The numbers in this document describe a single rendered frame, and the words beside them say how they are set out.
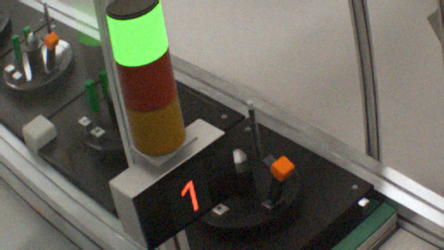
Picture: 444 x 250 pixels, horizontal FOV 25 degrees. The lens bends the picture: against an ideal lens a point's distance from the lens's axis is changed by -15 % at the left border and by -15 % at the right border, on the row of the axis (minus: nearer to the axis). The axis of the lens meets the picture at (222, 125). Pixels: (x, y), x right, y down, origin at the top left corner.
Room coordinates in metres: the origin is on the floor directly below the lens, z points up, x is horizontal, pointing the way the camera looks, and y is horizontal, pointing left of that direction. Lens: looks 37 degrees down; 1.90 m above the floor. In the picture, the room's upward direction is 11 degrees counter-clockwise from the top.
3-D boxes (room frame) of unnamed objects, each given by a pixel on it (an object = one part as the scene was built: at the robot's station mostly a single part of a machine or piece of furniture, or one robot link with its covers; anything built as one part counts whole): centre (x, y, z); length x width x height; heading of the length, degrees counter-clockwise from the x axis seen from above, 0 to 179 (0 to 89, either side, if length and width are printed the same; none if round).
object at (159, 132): (0.84, 0.06, 1.28); 0.05 x 0.05 x 0.05
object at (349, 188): (1.06, -0.01, 1.01); 0.24 x 0.24 x 0.13; 37
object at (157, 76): (0.84, 0.06, 1.33); 0.05 x 0.05 x 0.05
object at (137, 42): (0.84, 0.06, 1.38); 0.05 x 0.05 x 0.05
